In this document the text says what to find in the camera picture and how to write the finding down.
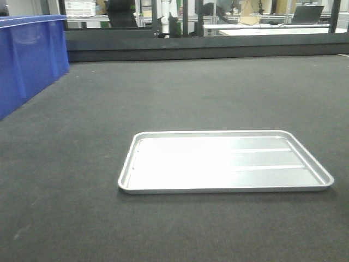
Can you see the silver metal tray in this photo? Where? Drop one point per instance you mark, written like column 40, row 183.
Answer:
column 220, row 161

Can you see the white background table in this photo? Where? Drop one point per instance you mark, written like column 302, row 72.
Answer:
column 264, row 29

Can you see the white storage crate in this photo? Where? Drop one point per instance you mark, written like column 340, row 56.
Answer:
column 80, row 8

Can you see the blue plastic bin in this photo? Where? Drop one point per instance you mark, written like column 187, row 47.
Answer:
column 33, row 56

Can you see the grey laptop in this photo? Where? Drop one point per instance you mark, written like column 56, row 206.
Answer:
column 307, row 15

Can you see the black conveyor side frame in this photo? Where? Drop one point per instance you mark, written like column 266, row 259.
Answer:
column 100, row 45

